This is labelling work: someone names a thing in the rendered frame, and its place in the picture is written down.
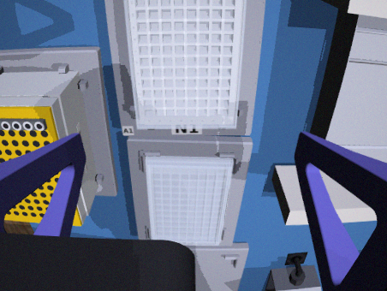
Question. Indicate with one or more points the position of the grey button box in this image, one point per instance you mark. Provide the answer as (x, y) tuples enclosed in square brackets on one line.
[(298, 278)]

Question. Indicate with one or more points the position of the blue bench mat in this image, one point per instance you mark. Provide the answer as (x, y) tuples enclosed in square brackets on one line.
[(296, 42)]

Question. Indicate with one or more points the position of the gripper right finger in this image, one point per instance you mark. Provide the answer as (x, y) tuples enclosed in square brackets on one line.
[(365, 178)]

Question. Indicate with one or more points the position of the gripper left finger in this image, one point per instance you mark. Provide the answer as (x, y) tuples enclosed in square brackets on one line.
[(21, 176)]

